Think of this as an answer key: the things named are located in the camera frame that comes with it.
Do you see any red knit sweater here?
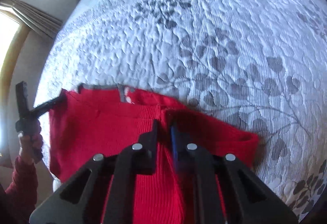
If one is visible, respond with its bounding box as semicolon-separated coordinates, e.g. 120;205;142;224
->
49;88;259;223

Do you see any red sleeved left forearm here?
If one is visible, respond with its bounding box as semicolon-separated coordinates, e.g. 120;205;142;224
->
1;156;38;223

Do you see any person's left hand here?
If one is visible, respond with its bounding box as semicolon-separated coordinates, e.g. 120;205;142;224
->
18;119;43;165

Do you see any grey curtain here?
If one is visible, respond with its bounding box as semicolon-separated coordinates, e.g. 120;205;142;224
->
1;0;63;40

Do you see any quilted grey floral bedspread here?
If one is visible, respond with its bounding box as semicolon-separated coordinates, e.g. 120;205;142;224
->
35;0;326;220

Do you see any window with wooden frame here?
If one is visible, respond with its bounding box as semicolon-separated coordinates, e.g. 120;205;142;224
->
1;6;30;159

